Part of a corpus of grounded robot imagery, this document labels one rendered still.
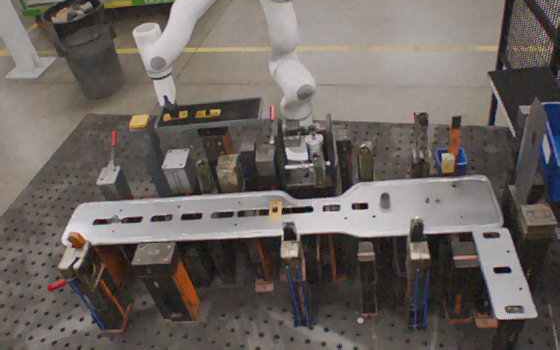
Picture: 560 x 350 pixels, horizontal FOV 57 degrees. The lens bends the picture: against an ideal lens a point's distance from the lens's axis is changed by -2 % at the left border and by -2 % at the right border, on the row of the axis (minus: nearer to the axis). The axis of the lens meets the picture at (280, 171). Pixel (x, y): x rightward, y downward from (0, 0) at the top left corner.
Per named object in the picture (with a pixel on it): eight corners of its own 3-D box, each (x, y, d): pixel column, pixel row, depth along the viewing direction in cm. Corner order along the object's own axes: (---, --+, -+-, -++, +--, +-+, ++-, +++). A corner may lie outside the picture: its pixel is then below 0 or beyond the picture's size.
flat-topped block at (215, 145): (222, 213, 208) (194, 124, 178) (225, 199, 214) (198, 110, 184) (247, 211, 207) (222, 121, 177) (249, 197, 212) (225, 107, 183)
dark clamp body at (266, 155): (267, 242, 193) (247, 166, 168) (269, 216, 203) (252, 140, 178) (295, 241, 192) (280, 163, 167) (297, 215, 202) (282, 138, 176)
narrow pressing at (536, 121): (523, 213, 147) (545, 117, 125) (512, 185, 156) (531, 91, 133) (525, 212, 147) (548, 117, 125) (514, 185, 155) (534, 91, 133)
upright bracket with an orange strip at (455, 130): (442, 229, 185) (452, 117, 153) (441, 226, 186) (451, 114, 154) (450, 228, 185) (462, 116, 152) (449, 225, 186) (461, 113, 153)
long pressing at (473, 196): (55, 253, 164) (53, 250, 163) (79, 203, 181) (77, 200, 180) (506, 230, 145) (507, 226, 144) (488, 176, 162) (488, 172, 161)
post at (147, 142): (164, 216, 212) (127, 131, 183) (168, 203, 217) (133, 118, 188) (181, 215, 211) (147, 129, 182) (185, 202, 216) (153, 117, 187)
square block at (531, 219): (507, 302, 160) (527, 225, 136) (501, 281, 166) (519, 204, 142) (534, 301, 159) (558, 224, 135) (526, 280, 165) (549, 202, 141)
